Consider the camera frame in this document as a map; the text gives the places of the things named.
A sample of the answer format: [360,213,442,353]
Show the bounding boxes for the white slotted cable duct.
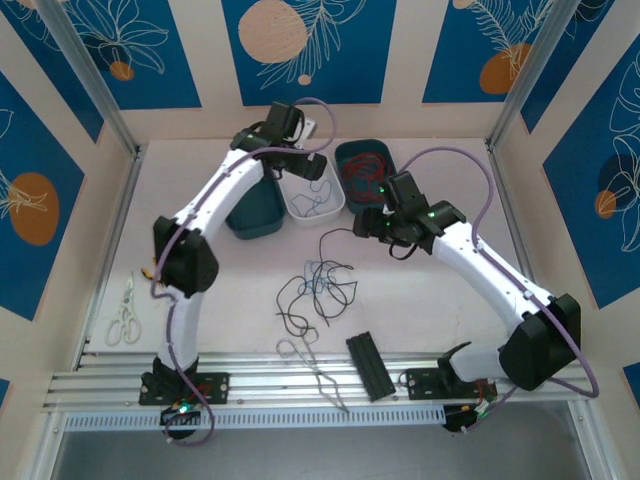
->
[63,405,447,432]

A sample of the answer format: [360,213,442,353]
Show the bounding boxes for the white scissors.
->
[104,271,142,346]

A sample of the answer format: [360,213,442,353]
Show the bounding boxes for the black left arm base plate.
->
[138,372,231,406]

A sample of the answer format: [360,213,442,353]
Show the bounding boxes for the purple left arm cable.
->
[149,97,337,446]

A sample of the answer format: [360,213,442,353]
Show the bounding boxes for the black ribbed metal block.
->
[345,329,397,403]

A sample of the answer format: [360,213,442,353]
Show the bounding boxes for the thin red cable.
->
[341,152,394,206]

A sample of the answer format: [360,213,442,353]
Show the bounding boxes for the aluminium side rail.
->
[74,144,146,371]
[487,142,559,359]

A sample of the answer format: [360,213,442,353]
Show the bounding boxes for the thin black cable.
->
[275,273,321,342]
[312,227,360,329]

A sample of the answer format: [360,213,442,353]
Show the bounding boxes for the aluminium rail frame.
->
[42,351,599,412]

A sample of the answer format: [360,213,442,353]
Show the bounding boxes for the white plastic bin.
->
[277,149,347,228]

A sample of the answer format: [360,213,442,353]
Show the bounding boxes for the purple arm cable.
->
[392,144,600,435]
[149,97,337,446]

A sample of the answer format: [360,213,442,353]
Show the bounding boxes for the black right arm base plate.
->
[402,367,496,401]

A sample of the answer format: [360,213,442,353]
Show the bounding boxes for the small black controller board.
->
[159,403,204,427]
[443,403,490,434]

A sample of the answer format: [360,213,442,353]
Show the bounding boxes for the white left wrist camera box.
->
[294,115,319,150]

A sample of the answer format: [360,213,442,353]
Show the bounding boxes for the aluminium corner post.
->
[35,0,141,157]
[487,0,584,151]

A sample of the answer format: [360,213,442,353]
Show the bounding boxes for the silver metal tongs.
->
[276,324,351,414]

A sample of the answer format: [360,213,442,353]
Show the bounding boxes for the dark teal plastic bin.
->
[333,139,404,216]
[224,177,287,240]

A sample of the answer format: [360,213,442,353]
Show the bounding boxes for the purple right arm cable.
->
[392,144,600,435]

